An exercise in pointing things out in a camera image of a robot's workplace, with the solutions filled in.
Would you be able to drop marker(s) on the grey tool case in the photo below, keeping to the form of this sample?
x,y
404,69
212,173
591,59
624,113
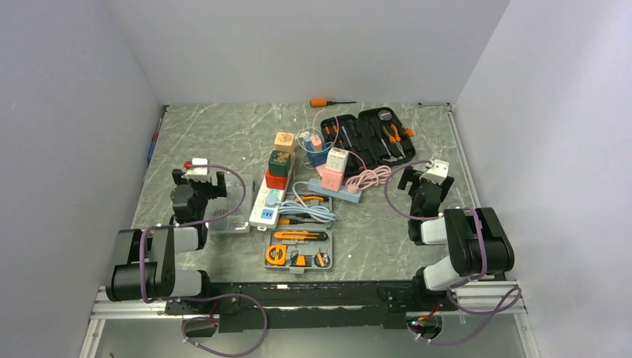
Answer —
x,y
310,212

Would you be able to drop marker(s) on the white cube socket adapter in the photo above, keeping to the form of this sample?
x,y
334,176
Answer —
x,y
337,160

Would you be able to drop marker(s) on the aluminium rail frame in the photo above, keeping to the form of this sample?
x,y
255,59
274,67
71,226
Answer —
x,y
481,296

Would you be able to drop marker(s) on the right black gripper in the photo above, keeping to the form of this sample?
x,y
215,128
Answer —
x,y
411,175

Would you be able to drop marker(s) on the black tool case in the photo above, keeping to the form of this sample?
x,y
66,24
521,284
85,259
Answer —
x,y
362,136

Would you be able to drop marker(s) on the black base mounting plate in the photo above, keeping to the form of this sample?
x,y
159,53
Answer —
x,y
389,304

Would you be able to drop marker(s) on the light blue power strip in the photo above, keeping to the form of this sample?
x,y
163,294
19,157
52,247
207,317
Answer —
x,y
314,185

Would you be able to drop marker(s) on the blue cube socket adapter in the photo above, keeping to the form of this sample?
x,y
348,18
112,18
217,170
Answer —
x,y
317,154

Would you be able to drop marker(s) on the green cube socket adapter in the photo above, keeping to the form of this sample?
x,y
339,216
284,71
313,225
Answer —
x,y
279,163

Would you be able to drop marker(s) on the blue red pen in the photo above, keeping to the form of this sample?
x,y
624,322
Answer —
x,y
153,142

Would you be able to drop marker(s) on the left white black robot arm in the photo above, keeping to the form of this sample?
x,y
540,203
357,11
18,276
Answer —
x,y
145,261

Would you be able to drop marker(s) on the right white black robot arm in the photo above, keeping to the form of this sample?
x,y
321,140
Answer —
x,y
477,245

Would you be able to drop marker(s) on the orange handled screwdriver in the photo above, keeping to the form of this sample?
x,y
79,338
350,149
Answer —
x,y
319,103

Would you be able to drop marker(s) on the pink cube socket adapter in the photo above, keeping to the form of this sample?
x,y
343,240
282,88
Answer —
x,y
331,180

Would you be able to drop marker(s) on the red cube socket adapter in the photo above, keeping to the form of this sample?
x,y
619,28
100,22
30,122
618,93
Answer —
x,y
275,182

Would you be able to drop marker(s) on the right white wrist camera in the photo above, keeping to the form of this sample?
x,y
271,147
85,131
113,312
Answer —
x,y
436,171

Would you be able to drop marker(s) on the clear plastic screw box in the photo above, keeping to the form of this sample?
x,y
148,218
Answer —
x,y
238,221

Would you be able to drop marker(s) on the orange utility knife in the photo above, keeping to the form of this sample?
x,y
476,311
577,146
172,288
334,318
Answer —
x,y
297,235

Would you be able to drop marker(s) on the white power strip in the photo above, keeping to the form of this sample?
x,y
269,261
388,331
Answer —
x,y
265,212

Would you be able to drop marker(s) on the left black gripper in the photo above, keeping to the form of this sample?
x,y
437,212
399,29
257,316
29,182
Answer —
x,y
215,191

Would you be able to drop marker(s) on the beige orange cube adapter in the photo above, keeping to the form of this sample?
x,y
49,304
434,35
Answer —
x,y
284,141

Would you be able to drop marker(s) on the orange tape measure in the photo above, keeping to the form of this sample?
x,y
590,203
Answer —
x,y
276,255

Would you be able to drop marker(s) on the orange pliers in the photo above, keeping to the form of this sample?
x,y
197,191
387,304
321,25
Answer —
x,y
392,133

